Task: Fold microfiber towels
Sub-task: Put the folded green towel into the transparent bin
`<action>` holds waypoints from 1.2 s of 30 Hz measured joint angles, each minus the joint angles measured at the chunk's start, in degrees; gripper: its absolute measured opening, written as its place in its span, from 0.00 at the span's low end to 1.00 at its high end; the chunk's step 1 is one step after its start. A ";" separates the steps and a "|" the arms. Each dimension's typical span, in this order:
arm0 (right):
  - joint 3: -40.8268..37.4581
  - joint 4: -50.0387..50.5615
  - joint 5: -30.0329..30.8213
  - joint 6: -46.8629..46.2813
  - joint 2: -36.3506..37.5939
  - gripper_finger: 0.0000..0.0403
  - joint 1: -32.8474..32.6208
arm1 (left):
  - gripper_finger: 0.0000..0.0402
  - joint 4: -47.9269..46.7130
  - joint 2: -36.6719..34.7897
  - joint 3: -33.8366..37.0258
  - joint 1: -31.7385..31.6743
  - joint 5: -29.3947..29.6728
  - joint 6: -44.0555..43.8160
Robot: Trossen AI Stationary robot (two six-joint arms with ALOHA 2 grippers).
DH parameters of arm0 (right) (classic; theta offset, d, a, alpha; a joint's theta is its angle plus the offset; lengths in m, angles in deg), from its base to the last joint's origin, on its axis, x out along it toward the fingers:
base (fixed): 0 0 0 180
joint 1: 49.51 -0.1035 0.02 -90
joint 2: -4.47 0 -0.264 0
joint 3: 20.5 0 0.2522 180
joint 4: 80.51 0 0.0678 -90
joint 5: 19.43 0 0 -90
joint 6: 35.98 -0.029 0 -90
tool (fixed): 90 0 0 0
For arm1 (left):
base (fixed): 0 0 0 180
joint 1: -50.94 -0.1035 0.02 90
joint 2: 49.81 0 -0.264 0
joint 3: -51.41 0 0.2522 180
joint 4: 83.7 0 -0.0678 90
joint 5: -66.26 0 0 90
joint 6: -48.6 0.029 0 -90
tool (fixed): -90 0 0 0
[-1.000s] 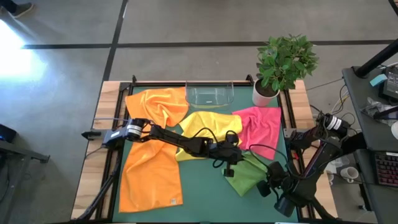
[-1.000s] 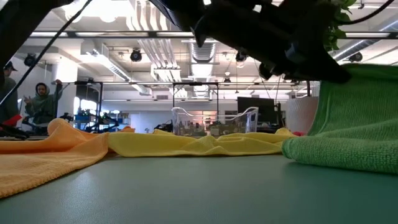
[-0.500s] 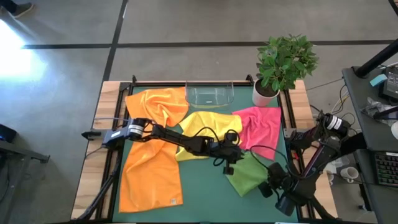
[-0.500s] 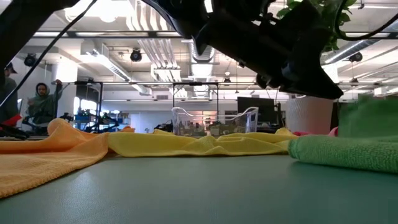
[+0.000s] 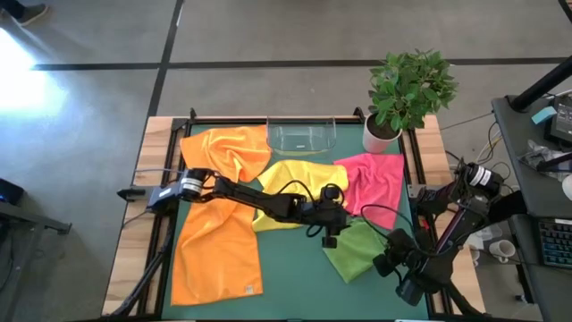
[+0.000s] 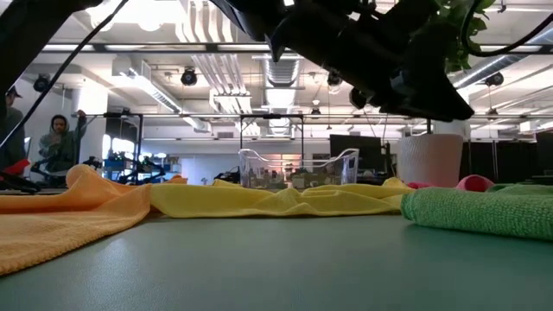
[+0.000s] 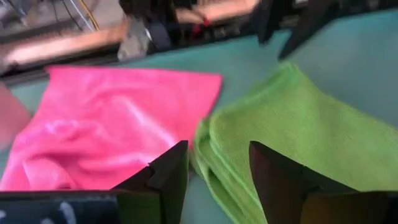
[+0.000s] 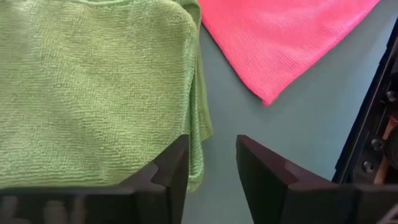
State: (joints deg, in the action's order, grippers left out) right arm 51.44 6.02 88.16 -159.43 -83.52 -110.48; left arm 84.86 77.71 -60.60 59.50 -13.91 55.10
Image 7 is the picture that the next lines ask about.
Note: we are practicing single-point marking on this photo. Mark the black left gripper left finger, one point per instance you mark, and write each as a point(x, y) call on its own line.
point(174, 174)

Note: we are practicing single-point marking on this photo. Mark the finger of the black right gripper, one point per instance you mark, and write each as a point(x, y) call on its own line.
point(306, 21)
point(270, 18)

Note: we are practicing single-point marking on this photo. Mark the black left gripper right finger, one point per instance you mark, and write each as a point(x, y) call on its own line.
point(276, 180)

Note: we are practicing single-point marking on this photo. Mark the green microfiber towel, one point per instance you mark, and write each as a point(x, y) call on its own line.
point(295, 124)

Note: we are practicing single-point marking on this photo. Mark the pink microfiber towel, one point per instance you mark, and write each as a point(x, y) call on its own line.
point(109, 118)

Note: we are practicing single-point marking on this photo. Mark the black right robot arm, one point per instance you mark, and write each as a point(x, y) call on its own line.
point(161, 34)

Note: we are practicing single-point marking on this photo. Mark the grey metal bracket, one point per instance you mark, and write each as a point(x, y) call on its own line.
point(133, 40)

